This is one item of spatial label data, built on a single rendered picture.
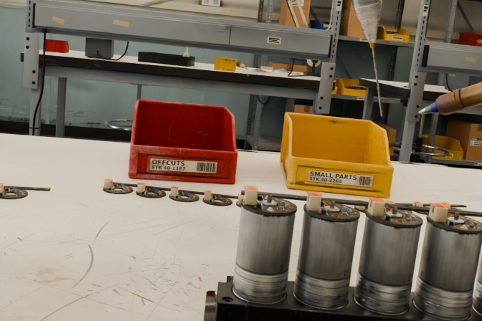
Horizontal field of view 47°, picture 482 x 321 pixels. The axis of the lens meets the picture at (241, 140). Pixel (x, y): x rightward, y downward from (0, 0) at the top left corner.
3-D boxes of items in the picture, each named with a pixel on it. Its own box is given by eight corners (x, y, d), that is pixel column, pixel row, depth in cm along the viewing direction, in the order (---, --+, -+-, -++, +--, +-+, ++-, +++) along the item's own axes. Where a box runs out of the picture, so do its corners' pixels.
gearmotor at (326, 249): (349, 330, 25) (366, 218, 24) (294, 325, 24) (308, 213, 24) (338, 304, 27) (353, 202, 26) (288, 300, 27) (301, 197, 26)
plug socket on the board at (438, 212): (451, 223, 25) (454, 208, 24) (432, 221, 25) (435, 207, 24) (445, 218, 25) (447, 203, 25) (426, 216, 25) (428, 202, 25)
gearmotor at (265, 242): (286, 324, 24) (300, 212, 24) (230, 319, 24) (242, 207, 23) (281, 299, 27) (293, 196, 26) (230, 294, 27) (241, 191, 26)
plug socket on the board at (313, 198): (325, 211, 24) (327, 197, 24) (305, 210, 24) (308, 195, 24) (322, 206, 25) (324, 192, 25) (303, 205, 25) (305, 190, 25)
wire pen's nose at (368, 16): (351, 44, 22) (346, 6, 21) (374, 38, 22) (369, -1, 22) (369, 46, 21) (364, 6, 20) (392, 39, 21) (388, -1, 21)
